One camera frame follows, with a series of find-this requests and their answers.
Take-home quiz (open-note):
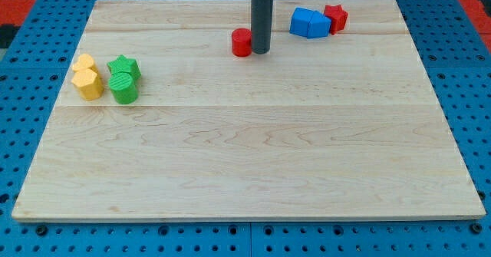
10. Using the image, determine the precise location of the red star block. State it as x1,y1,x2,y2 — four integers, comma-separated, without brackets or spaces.
324,5,348,35

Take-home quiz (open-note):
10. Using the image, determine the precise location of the green cylinder block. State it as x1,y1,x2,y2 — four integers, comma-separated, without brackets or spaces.
108,72,138,104

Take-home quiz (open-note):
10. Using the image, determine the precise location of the green star block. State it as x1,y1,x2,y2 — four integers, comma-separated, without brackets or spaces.
107,55,141,81

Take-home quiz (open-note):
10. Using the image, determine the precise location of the red cylinder block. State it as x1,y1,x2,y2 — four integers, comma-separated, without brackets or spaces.
231,28,252,57

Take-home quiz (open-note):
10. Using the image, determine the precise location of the light wooden board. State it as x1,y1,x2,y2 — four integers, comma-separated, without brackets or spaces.
12,0,486,222

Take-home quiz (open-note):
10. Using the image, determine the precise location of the blue cube block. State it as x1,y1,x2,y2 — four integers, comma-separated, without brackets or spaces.
289,7,314,37

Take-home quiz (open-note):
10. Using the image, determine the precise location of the yellow hexagon block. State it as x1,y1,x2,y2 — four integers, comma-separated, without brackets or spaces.
71,68,104,100

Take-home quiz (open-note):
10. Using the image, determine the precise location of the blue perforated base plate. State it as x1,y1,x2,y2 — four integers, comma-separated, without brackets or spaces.
1,0,490,256

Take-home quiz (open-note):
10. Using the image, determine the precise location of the yellow heart block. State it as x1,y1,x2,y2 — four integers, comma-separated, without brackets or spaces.
71,53,99,74

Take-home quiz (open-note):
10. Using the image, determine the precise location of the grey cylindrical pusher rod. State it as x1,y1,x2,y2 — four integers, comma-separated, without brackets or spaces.
251,0,274,54

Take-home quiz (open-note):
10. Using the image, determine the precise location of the blue pentagon block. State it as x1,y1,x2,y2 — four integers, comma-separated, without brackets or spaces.
307,11,331,38

